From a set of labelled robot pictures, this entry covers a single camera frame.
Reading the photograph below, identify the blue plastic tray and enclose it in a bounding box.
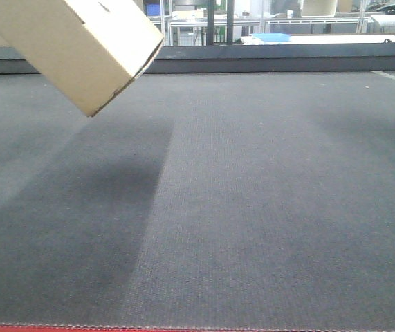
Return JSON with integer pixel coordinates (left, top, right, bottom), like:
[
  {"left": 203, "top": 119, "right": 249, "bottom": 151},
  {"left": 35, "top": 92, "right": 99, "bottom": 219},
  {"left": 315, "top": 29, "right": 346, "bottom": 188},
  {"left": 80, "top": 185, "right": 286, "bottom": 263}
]
[{"left": 251, "top": 33, "right": 291, "bottom": 44}]

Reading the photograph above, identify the brown cardboard package box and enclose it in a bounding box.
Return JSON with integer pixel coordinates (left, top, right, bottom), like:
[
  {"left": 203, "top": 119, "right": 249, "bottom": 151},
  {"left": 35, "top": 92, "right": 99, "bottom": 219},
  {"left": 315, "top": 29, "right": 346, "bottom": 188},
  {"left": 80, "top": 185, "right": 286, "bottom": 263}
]
[{"left": 0, "top": 1, "right": 164, "bottom": 117}]

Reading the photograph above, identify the blue storage bin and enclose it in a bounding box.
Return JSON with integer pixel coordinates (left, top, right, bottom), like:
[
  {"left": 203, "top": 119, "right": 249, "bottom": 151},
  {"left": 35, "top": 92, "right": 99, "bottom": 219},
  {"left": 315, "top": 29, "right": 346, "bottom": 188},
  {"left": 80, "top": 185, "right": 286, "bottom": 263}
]
[{"left": 145, "top": 3, "right": 161, "bottom": 17}]

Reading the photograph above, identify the white metal shelving rack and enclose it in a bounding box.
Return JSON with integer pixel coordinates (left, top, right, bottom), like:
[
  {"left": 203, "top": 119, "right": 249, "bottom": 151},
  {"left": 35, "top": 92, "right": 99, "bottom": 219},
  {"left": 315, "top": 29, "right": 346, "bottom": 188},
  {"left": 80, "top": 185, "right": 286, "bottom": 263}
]
[{"left": 137, "top": 0, "right": 373, "bottom": 46}]

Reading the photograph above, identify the black vertical post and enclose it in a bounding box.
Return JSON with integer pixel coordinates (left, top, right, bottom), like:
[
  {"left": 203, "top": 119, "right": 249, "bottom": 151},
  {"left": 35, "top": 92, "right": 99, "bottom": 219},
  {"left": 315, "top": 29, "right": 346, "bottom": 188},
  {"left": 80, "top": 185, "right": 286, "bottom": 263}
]
[{"left": 205, "top": 0, "right": 215, "bottom": 46}]

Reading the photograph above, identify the dark conveyor side rail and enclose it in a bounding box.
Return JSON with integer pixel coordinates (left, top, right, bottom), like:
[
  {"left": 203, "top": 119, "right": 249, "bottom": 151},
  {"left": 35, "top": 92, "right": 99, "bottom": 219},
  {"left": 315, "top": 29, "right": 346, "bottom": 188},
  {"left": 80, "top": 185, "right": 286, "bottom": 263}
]
[{"left": 0, "top": 42, "right": 395, "bottom": 75}]

